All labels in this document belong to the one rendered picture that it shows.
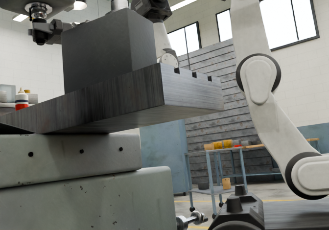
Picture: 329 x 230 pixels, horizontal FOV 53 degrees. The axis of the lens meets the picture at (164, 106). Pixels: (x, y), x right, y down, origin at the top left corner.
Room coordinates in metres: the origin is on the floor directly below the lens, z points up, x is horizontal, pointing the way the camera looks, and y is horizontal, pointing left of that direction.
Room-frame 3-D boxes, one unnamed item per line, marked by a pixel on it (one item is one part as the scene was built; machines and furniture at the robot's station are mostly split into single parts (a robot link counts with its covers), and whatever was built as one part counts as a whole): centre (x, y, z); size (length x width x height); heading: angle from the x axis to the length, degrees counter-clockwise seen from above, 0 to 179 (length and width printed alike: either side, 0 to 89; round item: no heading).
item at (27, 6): (1.01, 0.38, 1.31); 0.09 x 0.09 x 0.01
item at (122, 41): (0.83, 0.13, 1.05); 0.22 x 0.12 x 0.20; 61
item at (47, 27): (0.99, 0.36, 1.23); 0.06 x 0.02 x 0.03; 128
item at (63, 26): (1.07, 0.30, 1.23); 0.13 x 0.12 x 0.10; 38
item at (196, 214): (1.35, -0.06, 0.53); 0.22 x 0.06 x 0.06; 143
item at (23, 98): (1.06, 0.46, 1.01); 0.04 x 0.04 x 0.11
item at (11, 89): (1.16, 0.57, 1.07); 0.06 x 0.05 x 0.06; 50
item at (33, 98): (1.20, 0.53, 1.04); 0.15 x 0.06 x 0.04; 50
